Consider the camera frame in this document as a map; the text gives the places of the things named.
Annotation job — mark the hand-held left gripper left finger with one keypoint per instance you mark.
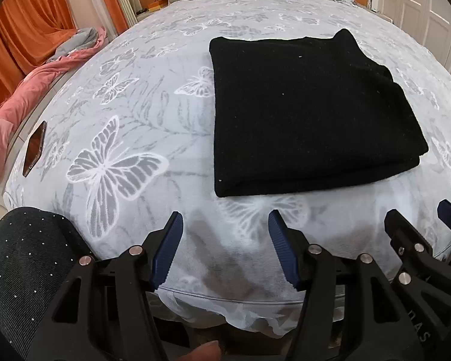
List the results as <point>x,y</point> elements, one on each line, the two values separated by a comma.
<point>169,248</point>

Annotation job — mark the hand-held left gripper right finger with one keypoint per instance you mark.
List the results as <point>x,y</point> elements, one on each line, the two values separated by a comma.
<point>282,248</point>

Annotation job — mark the black knit sweater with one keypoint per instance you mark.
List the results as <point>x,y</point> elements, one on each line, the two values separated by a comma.
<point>308,120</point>

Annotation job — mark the person's left hand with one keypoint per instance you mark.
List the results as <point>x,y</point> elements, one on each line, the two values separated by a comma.
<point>203,351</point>

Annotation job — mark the grey butterfly print bedspread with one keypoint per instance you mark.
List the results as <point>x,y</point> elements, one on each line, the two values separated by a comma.
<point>135,120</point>

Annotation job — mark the person's studded dark trouser leg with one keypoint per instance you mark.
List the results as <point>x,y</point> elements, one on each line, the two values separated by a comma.
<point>26,278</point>

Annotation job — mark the smartphone with dark screen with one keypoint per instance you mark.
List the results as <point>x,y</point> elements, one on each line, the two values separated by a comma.
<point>35,148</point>

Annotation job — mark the pink and grey quilt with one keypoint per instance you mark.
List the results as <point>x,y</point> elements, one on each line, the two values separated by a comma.
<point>30,94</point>

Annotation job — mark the white panelled wardrobe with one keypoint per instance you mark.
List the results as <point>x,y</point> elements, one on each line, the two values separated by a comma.
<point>428,7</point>

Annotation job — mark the yellow box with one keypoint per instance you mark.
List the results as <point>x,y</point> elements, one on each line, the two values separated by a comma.
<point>156,5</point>

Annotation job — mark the narrow orange curtain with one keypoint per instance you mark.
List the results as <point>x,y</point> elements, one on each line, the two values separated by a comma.
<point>111,0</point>

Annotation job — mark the wide orange curtain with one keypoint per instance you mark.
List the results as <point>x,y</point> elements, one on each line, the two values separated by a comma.
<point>26,26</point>

